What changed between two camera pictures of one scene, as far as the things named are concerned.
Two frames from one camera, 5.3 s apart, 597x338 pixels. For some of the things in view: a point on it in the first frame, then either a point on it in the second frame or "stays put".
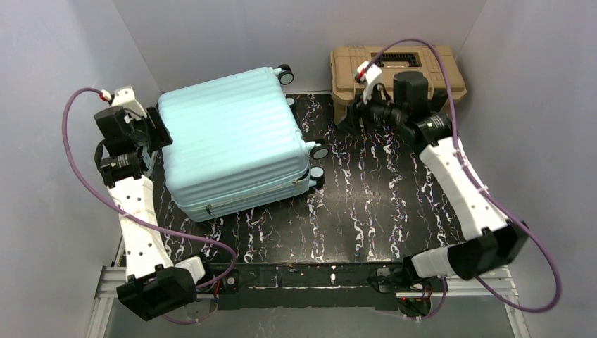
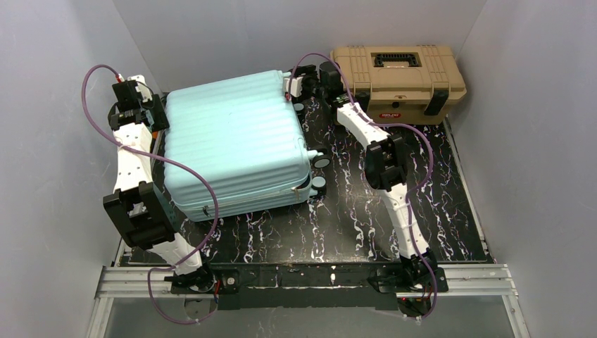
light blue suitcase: (234, 144) stays put
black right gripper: (356, 113) to (304, 84)
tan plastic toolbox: (345, 61) stays put
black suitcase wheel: (319, 152) to (321, 161)
